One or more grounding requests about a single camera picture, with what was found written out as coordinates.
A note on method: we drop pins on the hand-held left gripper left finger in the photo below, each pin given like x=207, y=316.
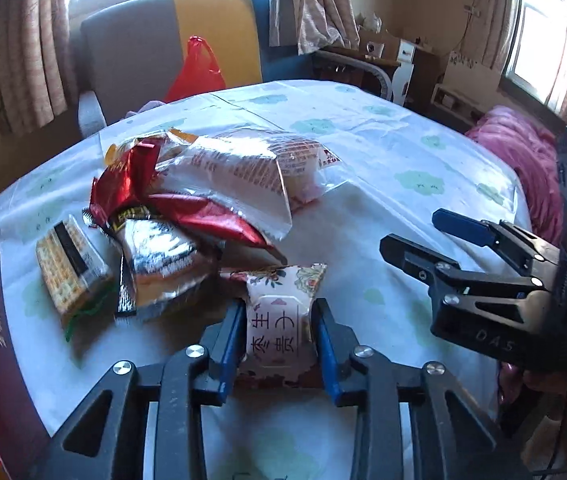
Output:
x=231, y=355

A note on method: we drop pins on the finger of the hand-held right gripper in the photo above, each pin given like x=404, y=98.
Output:
x=458, y=225
x=413, y=255

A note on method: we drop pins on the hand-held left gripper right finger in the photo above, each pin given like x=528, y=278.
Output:
x=331, y=375

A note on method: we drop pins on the floral white snack packet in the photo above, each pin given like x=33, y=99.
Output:
x=278, y=325

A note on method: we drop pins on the silver brown snack packet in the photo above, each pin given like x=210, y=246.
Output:
x=158, y=255

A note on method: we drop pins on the red snack packet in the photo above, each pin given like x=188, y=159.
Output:
x=188, y=212

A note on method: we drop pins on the yellow cracker packet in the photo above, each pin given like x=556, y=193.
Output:
x=71, y=270

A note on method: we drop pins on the clear white bread packet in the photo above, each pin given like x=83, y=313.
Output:
x=243, y=170

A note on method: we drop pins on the pink blanket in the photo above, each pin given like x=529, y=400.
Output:
x=518, y=145

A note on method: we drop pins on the white chair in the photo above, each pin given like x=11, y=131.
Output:
x=403, y=85

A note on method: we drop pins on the flat cardboard box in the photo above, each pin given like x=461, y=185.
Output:
x=473, y=75

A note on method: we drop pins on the open cardboard box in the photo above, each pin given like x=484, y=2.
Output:
x=388, y=42

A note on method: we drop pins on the small window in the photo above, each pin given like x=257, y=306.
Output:
x=538, y=45

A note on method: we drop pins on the wooden desk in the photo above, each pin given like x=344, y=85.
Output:
x=333, y=60

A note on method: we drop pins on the pink cloth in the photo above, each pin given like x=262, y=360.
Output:
x=143, y=109

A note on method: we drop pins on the red plastic bag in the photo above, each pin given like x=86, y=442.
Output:
x=196, y=75

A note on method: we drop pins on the grey yellow blue armchair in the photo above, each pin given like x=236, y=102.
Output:
x=133, y=50

